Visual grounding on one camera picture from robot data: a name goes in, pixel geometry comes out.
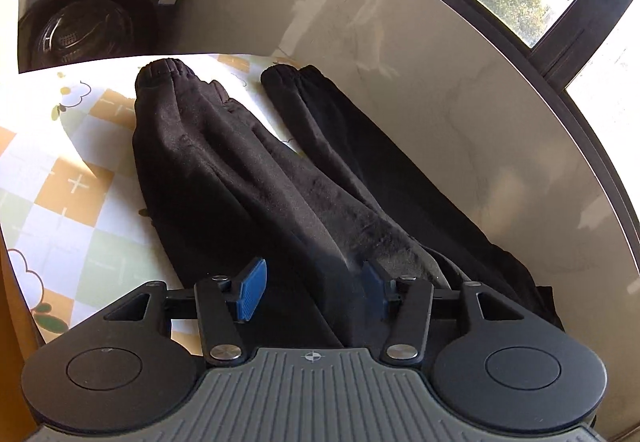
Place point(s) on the dark window frame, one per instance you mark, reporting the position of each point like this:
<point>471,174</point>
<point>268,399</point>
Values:
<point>565,51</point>

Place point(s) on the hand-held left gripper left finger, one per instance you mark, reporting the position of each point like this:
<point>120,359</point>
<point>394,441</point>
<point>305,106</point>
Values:
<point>250,289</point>

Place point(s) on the black pants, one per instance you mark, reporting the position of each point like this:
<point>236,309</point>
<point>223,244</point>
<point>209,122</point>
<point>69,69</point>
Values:
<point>280,202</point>

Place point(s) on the checkered patterned tablecloth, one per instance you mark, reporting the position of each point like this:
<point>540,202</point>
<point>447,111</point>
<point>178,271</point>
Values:
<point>70,192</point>

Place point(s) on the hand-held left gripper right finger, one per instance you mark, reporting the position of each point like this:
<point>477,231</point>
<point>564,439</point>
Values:
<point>376,289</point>

